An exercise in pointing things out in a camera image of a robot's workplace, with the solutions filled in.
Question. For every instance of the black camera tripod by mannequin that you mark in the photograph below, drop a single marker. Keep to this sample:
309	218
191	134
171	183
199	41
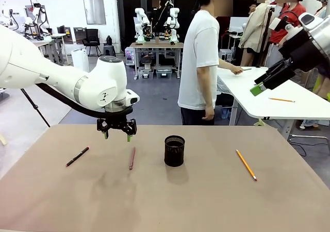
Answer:
264	36

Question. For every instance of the black pen with red cap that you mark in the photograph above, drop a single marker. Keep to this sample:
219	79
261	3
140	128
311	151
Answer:
77	156

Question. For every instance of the person's left hand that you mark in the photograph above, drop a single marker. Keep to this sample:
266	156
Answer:
238	70

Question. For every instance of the yellow pencil with pink eraser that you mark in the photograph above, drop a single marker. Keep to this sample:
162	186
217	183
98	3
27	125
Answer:
246	165
281	100

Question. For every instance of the person's left forearm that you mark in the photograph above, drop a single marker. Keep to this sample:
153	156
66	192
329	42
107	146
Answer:
227	65

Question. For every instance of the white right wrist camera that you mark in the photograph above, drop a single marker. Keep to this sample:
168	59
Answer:
274	23

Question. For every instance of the small white background robot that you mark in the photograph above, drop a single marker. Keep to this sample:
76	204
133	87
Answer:
7	18

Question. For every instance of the person's right forearm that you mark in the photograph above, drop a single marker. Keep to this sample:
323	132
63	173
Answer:
206	87

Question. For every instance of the person in red shirt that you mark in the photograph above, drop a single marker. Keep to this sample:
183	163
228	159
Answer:
294	13

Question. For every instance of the white background robot with frame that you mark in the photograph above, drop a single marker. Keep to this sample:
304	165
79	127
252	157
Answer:
38	15

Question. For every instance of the black mesh pen holder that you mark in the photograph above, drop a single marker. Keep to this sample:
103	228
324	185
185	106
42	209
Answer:
174	152

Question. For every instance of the black office chair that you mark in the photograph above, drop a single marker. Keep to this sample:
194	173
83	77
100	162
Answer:
92	38

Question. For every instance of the clear storage box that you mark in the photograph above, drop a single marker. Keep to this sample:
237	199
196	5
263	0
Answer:
146	74
164	73

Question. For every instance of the grey wall panel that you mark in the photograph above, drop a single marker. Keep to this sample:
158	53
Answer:
94	10

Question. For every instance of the mannequin in beige coat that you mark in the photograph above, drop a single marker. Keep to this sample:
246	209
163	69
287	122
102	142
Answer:
255	28

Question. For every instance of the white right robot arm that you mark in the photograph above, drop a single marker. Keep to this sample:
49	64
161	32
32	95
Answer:
319	36

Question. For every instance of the basket with plastic bag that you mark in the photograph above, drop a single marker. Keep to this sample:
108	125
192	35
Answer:
224	90

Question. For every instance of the person in white T-shirt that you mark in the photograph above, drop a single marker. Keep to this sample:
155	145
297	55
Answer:
198	49

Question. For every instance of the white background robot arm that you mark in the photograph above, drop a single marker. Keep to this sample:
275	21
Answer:
174	20
140	23

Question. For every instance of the person's right hand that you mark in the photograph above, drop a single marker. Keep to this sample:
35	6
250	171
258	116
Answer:
209	113

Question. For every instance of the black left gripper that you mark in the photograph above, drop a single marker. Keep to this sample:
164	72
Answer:
117	121

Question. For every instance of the white side table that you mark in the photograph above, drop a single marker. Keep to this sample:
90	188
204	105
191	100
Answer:
283	108

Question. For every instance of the person with patterned hat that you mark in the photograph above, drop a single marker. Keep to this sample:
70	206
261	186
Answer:
323	2

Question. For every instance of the black stool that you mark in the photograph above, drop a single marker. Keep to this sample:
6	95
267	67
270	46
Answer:
109	51

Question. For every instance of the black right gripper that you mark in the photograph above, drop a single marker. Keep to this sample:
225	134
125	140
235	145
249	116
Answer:
304	56

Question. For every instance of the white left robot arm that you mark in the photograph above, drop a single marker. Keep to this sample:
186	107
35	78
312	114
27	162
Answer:
51	69

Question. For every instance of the grey background desk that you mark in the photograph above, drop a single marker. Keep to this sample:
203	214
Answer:
55	37

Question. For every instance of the white air purifier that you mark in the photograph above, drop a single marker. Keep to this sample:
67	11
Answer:
80	60

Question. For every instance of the wooden background robot table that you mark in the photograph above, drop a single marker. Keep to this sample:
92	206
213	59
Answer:
154	45

